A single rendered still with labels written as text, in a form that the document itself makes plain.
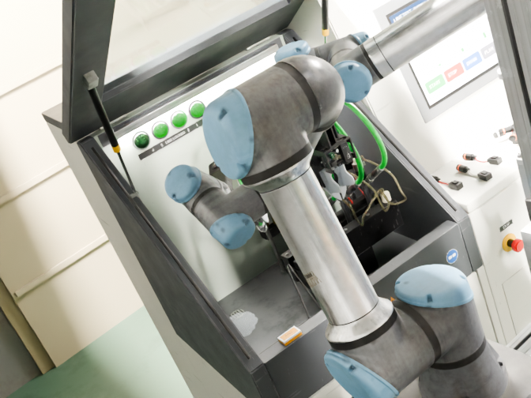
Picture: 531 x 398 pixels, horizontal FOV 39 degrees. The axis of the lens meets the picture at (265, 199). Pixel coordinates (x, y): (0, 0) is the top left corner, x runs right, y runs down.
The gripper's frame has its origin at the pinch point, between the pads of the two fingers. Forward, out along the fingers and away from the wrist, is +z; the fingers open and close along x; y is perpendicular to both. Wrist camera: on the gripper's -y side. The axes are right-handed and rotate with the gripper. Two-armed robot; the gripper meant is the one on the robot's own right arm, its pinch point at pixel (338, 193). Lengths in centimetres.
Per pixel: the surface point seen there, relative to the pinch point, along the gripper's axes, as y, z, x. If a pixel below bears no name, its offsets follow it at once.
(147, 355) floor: -190, 123, -29
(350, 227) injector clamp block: -25.2, 24.9, 13.2
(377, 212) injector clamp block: -24.2, 25.0, 22.1
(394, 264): -4.3, 27.9, 10.1
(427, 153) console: -26, 20, 45
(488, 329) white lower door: -3, 63, 30
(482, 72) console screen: -29, 8, 73
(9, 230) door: -232, 47, -52
